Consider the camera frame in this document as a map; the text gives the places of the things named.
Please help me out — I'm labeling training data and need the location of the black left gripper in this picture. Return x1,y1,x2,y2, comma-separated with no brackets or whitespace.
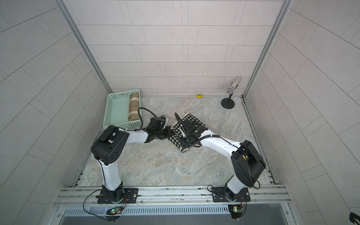
153,126,176,139

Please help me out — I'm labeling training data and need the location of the black white houndstooth scarf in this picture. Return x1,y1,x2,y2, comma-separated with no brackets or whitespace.
168,113,208,153

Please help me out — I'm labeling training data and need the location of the beige plaid scarf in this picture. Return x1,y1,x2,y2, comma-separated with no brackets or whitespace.
128,92,140,122

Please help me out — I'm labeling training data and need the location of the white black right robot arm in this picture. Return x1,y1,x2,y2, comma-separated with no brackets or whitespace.
173,113,266,202

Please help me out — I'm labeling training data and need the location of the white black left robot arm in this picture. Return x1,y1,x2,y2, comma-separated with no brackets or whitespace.
91,107,173,203

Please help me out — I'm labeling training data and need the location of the mint green plastic basket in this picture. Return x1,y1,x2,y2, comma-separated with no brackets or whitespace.
103,89,141,129

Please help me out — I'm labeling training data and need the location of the right green circuit board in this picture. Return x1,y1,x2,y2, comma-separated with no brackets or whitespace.
228,205,244,219

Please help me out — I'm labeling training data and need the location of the green circuit board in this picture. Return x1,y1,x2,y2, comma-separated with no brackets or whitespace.
106,207,123,216
228,205,244,219

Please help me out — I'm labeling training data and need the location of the left green circuit board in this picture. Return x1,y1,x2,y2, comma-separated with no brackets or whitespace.
106,207,123,216

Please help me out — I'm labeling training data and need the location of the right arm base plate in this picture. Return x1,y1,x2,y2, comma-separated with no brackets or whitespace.
208,186,251,203

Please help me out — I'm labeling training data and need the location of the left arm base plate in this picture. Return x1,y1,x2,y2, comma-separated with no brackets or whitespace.
96,188,139,204

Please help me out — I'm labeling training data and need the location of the aluminium mounting rail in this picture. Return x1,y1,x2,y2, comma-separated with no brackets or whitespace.
53,185,291,207

